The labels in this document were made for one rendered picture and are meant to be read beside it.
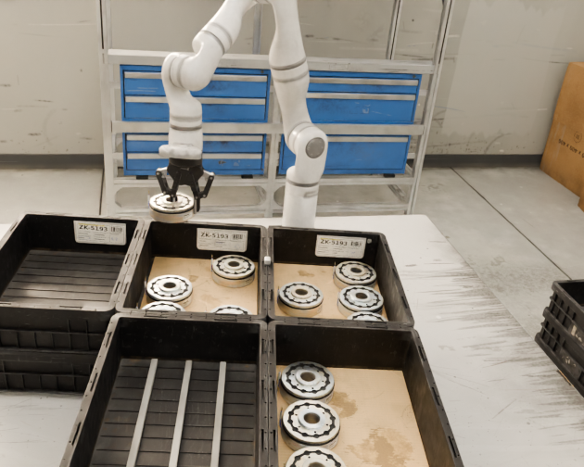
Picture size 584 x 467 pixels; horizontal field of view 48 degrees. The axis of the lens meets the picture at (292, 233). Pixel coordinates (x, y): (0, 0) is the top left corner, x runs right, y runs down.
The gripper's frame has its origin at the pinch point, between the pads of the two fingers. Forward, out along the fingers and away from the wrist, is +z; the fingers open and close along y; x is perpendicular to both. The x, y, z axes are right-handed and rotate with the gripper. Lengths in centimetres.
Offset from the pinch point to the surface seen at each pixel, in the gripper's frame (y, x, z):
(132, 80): 56, -165, 13
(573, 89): -205, -304, 29
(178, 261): 2.5, -4.0, 17.5
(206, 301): -7.1, 12.2, 18.1
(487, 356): -76, 5, 32
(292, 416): -28, 49, 16
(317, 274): -32.6, -4.2, 17.9
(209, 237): -5.0, -6.3, 11.1
